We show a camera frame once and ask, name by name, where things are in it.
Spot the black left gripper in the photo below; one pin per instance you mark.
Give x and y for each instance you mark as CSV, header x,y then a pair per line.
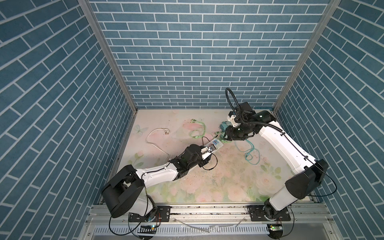
x,y
204,161

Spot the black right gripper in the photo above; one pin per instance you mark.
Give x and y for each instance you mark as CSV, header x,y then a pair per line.
x,y
229,134

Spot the white power strip colourful sockets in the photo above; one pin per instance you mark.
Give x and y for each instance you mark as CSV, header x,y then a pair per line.
x,y
214,145

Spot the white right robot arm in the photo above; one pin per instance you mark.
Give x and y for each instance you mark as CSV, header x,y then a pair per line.
x,y
309,173

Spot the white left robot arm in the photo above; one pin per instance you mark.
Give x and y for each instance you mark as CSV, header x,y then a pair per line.
x,y
122,192

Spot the teal charger adapter upper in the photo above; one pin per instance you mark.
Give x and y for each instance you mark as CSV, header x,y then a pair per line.
x,y
223,126

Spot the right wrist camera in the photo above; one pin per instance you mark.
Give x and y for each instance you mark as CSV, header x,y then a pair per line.
x,y
232,119

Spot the white power strip cord plug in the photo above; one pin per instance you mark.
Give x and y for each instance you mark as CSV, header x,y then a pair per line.
x,y
154,139

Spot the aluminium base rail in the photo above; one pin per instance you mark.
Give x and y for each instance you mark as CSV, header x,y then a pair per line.
x,y
241,221

